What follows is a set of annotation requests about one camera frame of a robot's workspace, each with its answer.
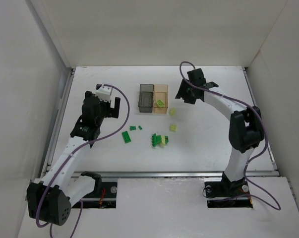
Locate lime lego hollow brick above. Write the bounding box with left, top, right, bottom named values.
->
left=155, top=100, right=165, bottom=108

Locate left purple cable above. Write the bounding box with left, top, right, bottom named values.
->
left=36, top=84, right=130, bottom=238

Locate purple cable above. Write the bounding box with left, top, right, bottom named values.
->
left=36, top=84, right=130, bottom=238
left=179, top=61, right=282, bottom=211

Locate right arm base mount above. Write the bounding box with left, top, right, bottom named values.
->
left=203, top=180, right=253, bottom=208

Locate lime lego square brick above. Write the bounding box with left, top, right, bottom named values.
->
left=170, top=124, right=177, bottom=132

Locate dark green studded lego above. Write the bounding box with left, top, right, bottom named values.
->
left=151, top=133, right=161, bottom=147

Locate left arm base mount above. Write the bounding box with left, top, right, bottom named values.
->
left=79, top=172, right=118, bottom=209

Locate aluminium rail front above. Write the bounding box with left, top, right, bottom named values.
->
left=69, top=171, right=280, bottom=179

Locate dark green flat lego plate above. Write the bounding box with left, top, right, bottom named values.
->
left=121, top=131, right=131, bottom=143

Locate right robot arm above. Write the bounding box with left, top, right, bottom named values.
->
left=175, top=68, right=264, bottom=183

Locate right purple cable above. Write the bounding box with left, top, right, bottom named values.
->
left=179, top=61, right=282, bottom=211

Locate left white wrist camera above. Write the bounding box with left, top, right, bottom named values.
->
left=95, top=84, right=113, bottom=103

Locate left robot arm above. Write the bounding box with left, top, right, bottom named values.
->
left=26, top=85, right=120, bottom=226

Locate orange transparent container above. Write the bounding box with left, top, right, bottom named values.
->
left=153, top=84, right=169, bottom=114

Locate grey transparent container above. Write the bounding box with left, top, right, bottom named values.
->
left=138, top=84, right=154, bottom=113

